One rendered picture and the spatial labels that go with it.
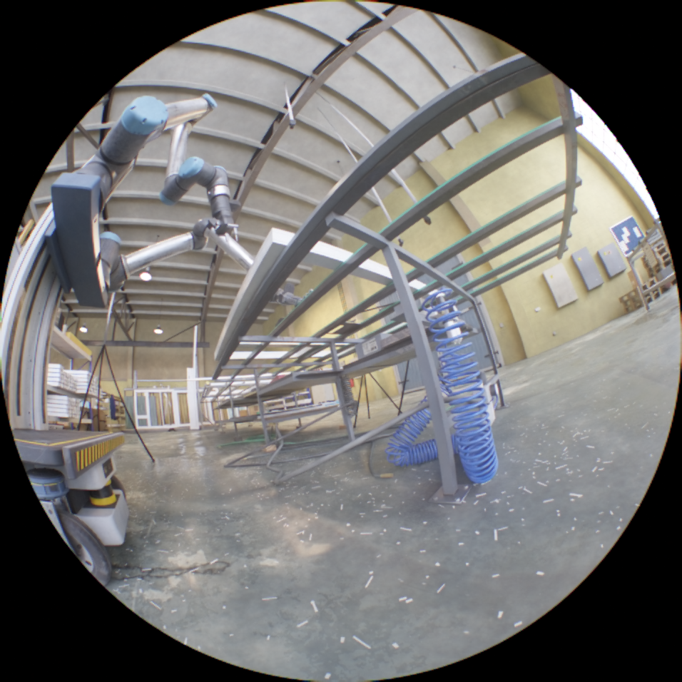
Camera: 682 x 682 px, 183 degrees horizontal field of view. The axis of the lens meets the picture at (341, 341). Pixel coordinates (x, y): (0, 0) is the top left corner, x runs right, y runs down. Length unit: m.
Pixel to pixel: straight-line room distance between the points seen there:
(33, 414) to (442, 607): 1.11
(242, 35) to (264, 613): 8.62
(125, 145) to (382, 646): 1.13
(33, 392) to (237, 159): 8.54
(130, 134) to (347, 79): 7.74
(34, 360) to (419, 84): 9.46
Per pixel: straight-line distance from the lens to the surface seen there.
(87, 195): 0.73
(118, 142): 0.81
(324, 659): 0.40
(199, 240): 1.44
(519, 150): 0.76
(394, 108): 8.92
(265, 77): 8.05
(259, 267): 0.82
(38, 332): 1.02
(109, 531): 0.70
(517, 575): 0.45
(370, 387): 8.72
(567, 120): 0.82
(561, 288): 6.89
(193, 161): 0.89
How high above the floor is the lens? 0.36
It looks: 15 degrees up
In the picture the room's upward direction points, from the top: 12 degrees counter-clockwise
